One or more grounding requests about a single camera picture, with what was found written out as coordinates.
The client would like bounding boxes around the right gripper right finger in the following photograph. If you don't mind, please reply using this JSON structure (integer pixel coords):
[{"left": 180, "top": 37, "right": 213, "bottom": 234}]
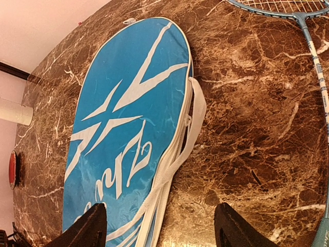
[{"left": 214, "top": 203, "right": 277, "bottom": 247}]

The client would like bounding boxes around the red embroidered round pouch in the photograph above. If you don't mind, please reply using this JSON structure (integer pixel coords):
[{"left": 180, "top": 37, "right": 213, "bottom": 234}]
[{"left": 9, "top": 150, "right": 16, "bottom": 189}]

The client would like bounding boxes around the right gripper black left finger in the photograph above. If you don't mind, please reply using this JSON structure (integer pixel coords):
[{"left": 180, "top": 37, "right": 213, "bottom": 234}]
[{"left": 50, "top": 203, "right": 107, "bottom": 246}]

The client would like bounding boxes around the blue racket bag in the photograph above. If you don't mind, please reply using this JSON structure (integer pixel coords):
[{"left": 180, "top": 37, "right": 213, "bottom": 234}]
[{"left": 62, "top": 17, "right": 207, "bottom": 246}]

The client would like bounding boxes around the white shuttlecock tube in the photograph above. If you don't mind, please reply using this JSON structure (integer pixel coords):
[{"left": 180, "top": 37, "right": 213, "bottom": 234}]
[{"left": 0, "top": 98, "right": 33, "bottom": 126}]

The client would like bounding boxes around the black left corner post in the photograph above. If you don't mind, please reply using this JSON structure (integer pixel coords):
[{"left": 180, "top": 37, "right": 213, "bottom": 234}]
[{"left": 0, "top": 62, "right": 30, "bottom": 80}]

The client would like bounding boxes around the blue badminton racket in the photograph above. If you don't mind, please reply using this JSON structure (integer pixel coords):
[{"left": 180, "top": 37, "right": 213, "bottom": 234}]
[{"left": 226, "top": 0, "right": 329, "bottom": 247}]

